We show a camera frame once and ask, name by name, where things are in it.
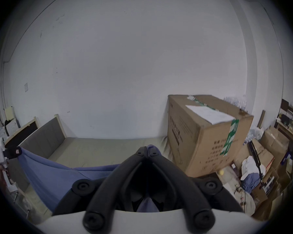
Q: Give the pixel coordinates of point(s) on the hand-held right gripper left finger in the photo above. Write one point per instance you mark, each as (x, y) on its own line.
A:
(105, 194)

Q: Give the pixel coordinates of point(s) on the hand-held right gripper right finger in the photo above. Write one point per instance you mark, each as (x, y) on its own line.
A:
(183, 191)

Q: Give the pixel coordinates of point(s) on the blue garment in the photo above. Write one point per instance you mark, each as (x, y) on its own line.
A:
(51, 174)

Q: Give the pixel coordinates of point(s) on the person's left hand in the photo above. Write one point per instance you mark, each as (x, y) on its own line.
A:
(0, 172)

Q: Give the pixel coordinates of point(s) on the wooden framed black board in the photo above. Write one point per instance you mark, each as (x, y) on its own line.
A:
(22, 133)

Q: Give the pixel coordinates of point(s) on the grey padded headboard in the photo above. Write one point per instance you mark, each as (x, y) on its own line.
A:
(46, 134)

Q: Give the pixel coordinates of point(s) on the bed with beige sheet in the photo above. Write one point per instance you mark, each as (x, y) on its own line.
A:
(100, 149)

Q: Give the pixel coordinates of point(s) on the large cardboard carton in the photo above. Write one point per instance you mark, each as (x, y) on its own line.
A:
(202, 140)

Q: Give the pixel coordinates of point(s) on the beige cloth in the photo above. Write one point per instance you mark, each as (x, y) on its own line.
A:
(247, 202)

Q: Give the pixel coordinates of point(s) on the blue grey cloth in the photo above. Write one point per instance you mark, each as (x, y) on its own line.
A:
(251, 183)

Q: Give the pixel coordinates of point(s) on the black stand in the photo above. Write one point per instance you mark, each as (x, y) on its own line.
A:
(256, 160)

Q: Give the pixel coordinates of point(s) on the white paper sheet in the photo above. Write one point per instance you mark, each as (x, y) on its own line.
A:
(211, 113)

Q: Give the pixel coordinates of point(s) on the flat open cardboard carton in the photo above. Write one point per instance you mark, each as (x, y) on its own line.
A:
(263, 155)

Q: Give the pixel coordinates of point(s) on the small cardboard carton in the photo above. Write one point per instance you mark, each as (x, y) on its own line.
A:
(274, 140)

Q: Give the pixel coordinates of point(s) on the cluttered wooden shelf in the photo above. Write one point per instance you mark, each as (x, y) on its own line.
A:
(289, 121)

